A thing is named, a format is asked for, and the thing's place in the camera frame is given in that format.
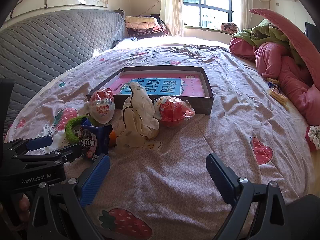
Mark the dark blue pillow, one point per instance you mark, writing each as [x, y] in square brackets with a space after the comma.
[125, 41]

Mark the plastic-wrapped red toy egg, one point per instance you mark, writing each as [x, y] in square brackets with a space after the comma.
[172, 112]

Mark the cream folded blanket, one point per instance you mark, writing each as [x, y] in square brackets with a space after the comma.
[138, 19]

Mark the blue candy wrapper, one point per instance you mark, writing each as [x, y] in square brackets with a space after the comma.
[273, 85]

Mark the pink and blue book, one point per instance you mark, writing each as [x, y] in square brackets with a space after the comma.
[190, 85]

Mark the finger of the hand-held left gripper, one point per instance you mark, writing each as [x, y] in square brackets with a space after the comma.
[40, 142]
[66, 155]

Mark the cream curtain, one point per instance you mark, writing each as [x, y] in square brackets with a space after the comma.
[245, 2]
[172, 5]

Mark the large yellow snack packet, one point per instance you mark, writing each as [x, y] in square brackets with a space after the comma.
[278, 97]

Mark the red snack packet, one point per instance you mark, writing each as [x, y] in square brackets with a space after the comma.
[102, 106]

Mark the green jacket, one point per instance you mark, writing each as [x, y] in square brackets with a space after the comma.
[265, 32]

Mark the small yellow snack packet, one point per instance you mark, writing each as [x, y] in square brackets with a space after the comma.
[272, 80]

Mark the window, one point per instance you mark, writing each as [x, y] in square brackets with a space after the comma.
[212, 2]

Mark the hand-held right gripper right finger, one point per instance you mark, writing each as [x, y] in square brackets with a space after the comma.
[220, 180]

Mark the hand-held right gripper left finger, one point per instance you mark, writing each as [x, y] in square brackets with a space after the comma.
[96, 180]

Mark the pink quilt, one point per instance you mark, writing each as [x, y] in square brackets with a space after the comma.
[287, 75]

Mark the blue snack packet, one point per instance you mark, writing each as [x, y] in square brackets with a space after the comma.
[87, 142]

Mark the dark patterned folded blanket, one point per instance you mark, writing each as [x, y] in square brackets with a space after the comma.
[147, 33]

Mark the black cloth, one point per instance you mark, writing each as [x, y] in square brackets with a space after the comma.
[156, 17]

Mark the grey quilted headboard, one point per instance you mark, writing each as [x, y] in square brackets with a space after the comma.
[50, 42]

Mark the grey shallow cardboard box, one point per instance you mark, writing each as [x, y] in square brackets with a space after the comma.
[210, 100]

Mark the floral folded blanket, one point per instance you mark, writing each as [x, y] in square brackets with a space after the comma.
[228, 27]

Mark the small orange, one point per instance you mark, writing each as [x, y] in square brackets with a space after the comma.
[113, 138]

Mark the red and white scrunchie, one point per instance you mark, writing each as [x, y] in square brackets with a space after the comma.
[313, 137]

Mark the black television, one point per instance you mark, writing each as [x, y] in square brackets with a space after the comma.
[312, 35]

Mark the person's left hand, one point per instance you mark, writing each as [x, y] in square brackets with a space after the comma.
[23, 205]

